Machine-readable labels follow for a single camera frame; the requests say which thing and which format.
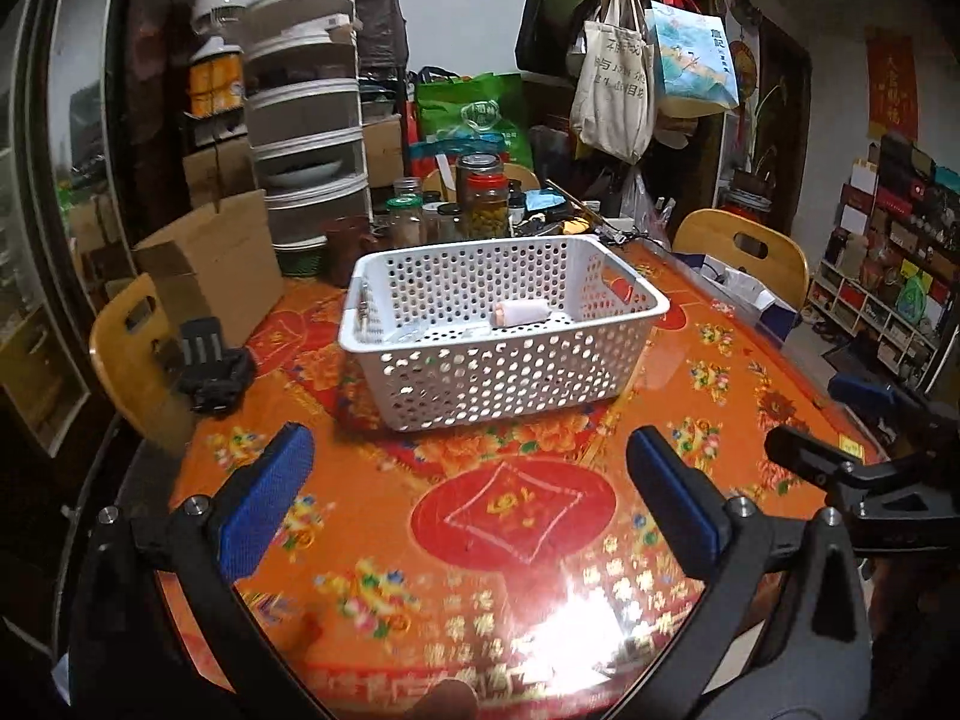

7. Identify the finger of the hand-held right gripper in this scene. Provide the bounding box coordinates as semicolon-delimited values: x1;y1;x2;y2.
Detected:
827;373;960;458
763;424;875;500

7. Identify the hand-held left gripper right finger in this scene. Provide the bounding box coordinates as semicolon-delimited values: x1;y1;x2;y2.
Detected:
626;425;876;720

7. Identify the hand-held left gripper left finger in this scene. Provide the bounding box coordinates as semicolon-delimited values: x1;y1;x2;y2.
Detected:
69;422;340;720

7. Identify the white perforated plastic basket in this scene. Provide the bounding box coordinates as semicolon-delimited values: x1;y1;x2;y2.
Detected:
337;234;671;433

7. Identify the white cloth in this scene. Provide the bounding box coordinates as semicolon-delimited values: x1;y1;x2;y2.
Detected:
492;301;554;329

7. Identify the clear plastic bag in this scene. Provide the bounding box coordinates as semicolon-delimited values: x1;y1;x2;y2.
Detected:
393;320;493;347

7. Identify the person's left hand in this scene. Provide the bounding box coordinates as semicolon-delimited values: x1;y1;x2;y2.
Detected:
407;678;479;720

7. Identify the shelf of assorted boxes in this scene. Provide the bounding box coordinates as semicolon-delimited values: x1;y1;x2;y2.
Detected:
805;130;960;392

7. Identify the black phone holder clamp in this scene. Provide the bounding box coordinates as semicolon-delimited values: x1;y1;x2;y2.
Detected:
175;316;258;418

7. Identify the blue and white box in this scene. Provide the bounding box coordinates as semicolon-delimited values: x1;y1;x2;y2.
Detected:
700;253;804;340

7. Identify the red printed tablecloth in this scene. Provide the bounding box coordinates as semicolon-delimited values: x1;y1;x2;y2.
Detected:
153;235;890;720

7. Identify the wooden chair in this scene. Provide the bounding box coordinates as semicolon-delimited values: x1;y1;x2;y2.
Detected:
89;273;197;460
672;208;812;310

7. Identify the open cardboard box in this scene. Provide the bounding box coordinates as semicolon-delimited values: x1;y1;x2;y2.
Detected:
133;189;287;347

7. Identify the brown ceramic mug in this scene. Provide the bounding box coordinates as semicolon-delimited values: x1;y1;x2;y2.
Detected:
323;215;377;287

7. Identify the transparent plastic bag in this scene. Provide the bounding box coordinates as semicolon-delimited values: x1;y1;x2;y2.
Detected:
618;168;673;250

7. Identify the framed orchid painting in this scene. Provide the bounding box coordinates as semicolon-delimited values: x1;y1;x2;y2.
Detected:
749;18;813;197

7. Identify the small glass jar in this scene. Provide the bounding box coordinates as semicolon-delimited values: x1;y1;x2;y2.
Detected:
385;196;425;249

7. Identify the closed cardboard box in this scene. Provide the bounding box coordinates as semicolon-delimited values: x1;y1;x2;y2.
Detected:
183;135;257;209
363;113;407;189

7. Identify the large glass pickle jar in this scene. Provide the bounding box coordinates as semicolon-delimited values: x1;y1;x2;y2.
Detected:
464;172;512;242

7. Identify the dark glass door cabinet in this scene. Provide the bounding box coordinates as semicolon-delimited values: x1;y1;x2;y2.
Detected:
0;0;188;458

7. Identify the stacked white dish rack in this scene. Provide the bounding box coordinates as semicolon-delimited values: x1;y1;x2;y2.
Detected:
243;0;374;257

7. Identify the blue printed paper bag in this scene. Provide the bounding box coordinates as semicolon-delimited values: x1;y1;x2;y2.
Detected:
646;0;740;118

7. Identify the beige canvas tote bag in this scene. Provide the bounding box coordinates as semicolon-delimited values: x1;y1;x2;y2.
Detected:
569;0;658;165

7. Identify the green shopping bag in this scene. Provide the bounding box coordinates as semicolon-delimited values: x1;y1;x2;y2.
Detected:
414;73;536;170

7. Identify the black hanging bag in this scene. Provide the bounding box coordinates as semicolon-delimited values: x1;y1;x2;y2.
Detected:
514;0;583;80

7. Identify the white fan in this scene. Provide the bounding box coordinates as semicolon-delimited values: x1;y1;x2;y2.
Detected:
190;0;253;35

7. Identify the red wall poster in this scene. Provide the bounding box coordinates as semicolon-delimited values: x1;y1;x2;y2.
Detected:
865;28;920;143

